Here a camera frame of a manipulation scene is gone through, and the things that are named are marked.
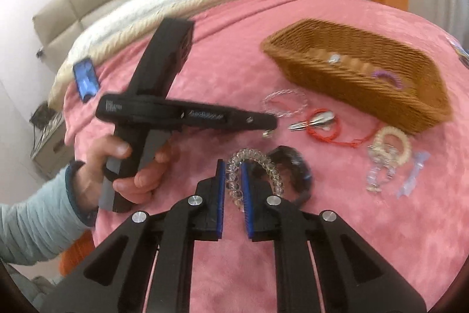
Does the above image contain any pink blanket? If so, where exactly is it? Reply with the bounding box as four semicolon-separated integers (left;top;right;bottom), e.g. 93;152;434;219
64;0;469;313

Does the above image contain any blue phone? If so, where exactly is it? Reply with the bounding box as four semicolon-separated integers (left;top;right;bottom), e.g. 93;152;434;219
72;57;100;104

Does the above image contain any person's left hand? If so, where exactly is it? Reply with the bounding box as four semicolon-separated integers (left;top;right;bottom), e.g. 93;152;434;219
75;134;181;217

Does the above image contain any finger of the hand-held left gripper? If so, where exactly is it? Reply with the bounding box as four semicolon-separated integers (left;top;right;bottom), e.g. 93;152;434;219
228;109;278;133

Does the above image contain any beige nightstand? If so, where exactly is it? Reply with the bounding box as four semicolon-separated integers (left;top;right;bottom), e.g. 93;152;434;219
29;102;76;179

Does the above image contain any person's left forearm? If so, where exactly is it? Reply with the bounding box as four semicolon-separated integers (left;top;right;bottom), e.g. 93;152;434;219
0;162;99;267

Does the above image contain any colourful book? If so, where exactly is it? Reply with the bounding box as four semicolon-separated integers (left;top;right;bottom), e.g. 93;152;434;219
447;36;469;69

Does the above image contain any white patterned pillow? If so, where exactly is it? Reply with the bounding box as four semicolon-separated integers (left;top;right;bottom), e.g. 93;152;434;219
69;0;208;57

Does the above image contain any cream spiral hair tie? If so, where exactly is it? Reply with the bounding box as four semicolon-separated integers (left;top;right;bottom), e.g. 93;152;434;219
368;126;410;167

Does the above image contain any clear crystal bracelet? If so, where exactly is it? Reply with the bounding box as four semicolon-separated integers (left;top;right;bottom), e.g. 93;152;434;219
366;146;398;193

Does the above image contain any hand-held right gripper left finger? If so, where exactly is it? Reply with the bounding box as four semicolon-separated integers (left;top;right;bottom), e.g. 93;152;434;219
38;159;225;313

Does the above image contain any black bracelet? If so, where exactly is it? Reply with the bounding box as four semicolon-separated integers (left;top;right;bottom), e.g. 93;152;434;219
256;145;315;209

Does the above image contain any thin clear bead bracelet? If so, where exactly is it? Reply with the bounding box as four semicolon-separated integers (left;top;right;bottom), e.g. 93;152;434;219
261;89;308;118

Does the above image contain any pale blue bow clip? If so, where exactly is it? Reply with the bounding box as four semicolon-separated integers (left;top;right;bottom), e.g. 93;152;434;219
396;151;430;198

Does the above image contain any beige duvet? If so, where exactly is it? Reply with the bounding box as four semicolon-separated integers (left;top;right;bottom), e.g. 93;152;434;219
47;0;230;109

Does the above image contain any silver hair clip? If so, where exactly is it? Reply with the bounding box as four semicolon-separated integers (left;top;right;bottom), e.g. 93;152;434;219
288;111;336;132

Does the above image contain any clear spiral hair tie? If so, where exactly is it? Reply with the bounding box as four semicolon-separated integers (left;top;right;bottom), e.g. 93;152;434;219
224;148;283;214

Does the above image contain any red cord bracelet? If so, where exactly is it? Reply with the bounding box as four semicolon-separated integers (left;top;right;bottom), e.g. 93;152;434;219
306;109;380;149

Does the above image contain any pink spiral hair tie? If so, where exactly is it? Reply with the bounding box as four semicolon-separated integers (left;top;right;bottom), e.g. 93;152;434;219
372;68;407;90

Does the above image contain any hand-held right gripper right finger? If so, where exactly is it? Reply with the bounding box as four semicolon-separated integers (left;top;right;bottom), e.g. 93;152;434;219
240;163;427;313

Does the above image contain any orange cloth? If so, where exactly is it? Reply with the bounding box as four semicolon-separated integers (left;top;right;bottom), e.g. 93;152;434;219
59;230;96;277

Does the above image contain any brown wicker basket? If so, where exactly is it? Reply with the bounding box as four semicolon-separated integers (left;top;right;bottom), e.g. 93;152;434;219
260;18;454;136

